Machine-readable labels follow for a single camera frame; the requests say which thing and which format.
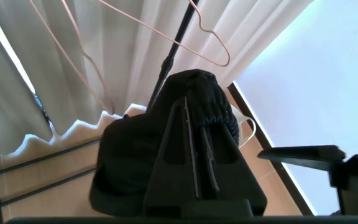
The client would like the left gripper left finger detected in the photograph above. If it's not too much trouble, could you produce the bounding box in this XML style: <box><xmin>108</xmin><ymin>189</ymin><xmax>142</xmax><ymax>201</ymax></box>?
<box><xmin>143</xmin><ymin>96</ymin><xmax>200</xmax><ymax>217</ymax></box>

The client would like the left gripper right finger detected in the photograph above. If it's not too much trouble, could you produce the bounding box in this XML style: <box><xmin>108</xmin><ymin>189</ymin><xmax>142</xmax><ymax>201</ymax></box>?
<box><xmin>200</xmin><ymin>123</ymin><xmax>267</xmax><ymax>217</ymax></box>

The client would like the black garment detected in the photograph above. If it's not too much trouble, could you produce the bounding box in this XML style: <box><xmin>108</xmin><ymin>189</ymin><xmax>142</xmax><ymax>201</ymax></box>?
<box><xmin>88</xmin><ymin>68</ymin><xmax>241</xmax><ymax>218</ymax></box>

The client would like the white laundry basket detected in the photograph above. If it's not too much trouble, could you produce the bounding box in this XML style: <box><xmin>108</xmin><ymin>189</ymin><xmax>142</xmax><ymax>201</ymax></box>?
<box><xmin>230</xmin><ymin>105</ymin><xmax>257</xmax><ymax>149</ymax></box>

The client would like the black clothes rack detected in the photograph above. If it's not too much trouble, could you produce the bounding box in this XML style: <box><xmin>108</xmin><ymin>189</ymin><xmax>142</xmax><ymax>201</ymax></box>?
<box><xmin>0</xmin><ymin>0</ymin><xmax>200</xmax><ymax>224</ymax></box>

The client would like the beige curtain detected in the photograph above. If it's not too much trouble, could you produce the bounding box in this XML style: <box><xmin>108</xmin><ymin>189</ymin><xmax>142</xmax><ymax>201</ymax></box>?
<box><xmin>0</xmin><ymin>0</ymin><xmax>315</xmax><ymax>155</ymax></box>

